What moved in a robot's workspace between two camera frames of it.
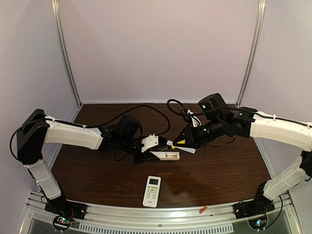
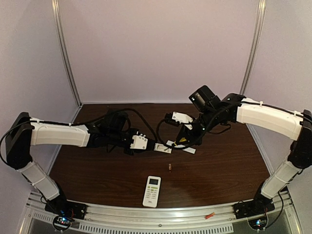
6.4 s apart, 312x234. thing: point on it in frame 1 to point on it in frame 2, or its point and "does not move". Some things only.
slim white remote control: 166,155 to 162,148
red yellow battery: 202,209 to 210,215
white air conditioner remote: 151,195 does not move
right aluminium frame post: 261,13 does not move
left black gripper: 140,155 to 129,149
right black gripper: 189,134 does not move
